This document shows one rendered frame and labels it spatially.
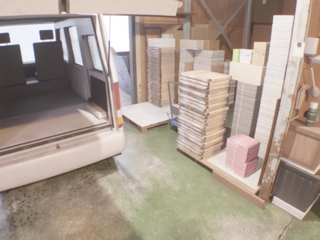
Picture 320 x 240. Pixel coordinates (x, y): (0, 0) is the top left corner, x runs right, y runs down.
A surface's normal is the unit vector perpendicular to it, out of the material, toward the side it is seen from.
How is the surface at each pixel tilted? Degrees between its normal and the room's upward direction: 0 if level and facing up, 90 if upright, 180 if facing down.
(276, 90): 90
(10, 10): 106
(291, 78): 90
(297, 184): 90
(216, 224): 0
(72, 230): 0
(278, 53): 90
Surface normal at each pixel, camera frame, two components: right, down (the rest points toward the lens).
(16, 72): 0.58, 0.36
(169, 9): 0.61, 0.55
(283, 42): -0.81, 0.22
